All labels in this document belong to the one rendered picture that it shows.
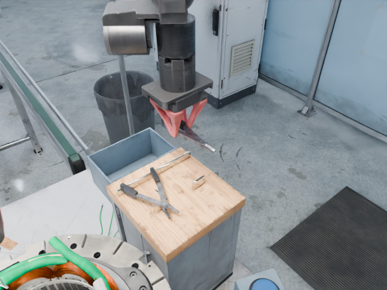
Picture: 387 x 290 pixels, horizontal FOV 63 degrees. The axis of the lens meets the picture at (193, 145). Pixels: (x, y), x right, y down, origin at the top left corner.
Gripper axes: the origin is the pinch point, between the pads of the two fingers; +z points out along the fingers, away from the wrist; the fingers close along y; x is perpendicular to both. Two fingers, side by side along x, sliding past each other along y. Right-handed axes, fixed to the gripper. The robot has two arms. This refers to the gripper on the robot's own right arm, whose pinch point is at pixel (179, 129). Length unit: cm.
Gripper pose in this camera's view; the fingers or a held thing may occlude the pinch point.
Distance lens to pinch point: 57.1
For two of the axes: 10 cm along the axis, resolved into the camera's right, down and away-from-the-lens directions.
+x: 6.5, 4.8, -5.8
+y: -7.6, 4.2, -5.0
